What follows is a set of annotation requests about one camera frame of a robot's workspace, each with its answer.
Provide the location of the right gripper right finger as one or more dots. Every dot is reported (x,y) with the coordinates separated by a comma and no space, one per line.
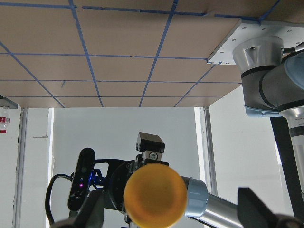
(252,212)

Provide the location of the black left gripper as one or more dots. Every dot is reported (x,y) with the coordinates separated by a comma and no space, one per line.
(151,148)

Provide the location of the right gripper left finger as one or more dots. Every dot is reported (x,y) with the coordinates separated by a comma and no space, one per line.
(92,213)

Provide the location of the yellow push button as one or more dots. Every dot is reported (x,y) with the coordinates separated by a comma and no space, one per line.
(155,196)

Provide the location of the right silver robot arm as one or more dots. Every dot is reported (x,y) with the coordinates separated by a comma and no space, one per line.
(273,84)

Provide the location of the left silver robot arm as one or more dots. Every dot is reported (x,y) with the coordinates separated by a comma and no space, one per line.
(202,205)

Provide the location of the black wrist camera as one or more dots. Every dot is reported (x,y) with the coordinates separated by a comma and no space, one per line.
(81,179)

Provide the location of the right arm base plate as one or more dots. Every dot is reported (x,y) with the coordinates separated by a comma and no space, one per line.
(291,34)

